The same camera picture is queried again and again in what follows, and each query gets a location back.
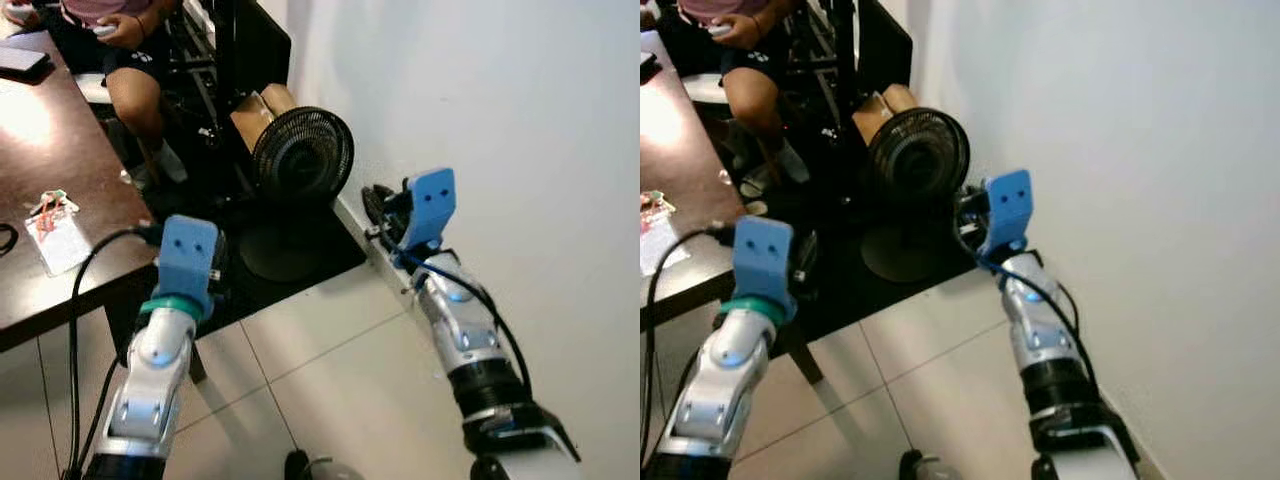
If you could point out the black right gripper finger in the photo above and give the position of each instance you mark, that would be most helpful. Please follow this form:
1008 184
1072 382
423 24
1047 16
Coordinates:
376 210
965 208

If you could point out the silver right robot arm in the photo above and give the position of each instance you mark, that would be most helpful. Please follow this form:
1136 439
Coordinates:
1040 340
460 330

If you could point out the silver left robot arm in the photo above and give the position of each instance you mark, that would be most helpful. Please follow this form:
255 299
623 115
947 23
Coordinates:
155 360
730 360

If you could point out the black floor mat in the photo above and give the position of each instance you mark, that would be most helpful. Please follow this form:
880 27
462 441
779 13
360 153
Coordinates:
230 290
850 300

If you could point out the brown cardboard box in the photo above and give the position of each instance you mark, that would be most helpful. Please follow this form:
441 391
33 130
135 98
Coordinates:
880 108
262 110

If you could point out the dark wooden table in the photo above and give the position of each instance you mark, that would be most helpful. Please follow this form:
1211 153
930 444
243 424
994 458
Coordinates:
60 150
680 140

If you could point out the seated person in shorts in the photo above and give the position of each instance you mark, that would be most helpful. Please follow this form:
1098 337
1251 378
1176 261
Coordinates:
135 90
750 90

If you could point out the black metal rack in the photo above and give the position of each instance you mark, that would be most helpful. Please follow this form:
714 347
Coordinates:
250 40
880 40

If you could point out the white chair seat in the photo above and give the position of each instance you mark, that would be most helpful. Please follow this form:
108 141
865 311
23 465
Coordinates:
92 90
705 90

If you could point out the grey right robot foot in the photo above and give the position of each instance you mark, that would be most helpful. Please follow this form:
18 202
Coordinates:
935 470
330 470

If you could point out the white game controller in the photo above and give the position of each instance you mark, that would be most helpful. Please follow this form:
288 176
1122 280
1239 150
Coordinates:
718 30
104 30

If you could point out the black tablet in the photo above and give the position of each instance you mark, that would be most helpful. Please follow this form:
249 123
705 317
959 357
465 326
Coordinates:
648 62
20 62

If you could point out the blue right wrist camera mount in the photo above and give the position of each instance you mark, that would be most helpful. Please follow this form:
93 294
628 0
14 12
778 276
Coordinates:
430 205
1008 205

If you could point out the black pedestal fan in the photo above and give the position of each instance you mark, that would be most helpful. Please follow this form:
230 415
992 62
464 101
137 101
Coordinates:
918 155
300 155

